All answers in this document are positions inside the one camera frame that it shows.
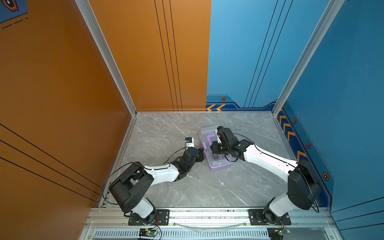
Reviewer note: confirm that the left green circuit board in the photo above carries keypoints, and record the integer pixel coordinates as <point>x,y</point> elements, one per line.
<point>148,234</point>

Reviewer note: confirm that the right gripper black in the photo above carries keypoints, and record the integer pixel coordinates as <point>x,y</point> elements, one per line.
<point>214,147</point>

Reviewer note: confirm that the left aluminium corner post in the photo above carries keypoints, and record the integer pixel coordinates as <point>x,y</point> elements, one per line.
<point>101,42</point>

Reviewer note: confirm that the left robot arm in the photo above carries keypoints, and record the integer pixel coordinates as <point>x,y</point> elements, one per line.
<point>130,187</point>

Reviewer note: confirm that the green circuit board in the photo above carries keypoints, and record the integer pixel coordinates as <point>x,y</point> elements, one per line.
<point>148,234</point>
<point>278,234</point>

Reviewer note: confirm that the purple toolbox base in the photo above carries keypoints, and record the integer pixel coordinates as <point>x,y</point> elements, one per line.
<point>219,167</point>

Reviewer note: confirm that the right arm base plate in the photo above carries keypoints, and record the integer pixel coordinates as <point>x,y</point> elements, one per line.
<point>260,217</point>

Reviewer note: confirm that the right green circuit board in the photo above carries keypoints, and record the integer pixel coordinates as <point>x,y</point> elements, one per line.
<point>278,234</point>

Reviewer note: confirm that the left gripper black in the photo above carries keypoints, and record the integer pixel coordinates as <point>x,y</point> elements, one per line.
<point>200,155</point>

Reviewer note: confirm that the aluminium front rail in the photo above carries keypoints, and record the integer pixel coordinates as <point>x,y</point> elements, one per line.
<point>204,217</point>

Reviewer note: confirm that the right aluminium corner post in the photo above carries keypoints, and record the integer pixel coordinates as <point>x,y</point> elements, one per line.
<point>317,36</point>

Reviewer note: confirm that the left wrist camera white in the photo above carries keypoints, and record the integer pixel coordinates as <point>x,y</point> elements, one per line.
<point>189,142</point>

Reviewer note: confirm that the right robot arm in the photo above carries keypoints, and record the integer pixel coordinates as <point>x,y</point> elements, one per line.
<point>302,180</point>

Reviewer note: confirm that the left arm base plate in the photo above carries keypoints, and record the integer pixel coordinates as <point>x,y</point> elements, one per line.
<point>157,217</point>

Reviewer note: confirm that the aluminium corner post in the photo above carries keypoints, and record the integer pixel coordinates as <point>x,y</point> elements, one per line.
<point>101,42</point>
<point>317,36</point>

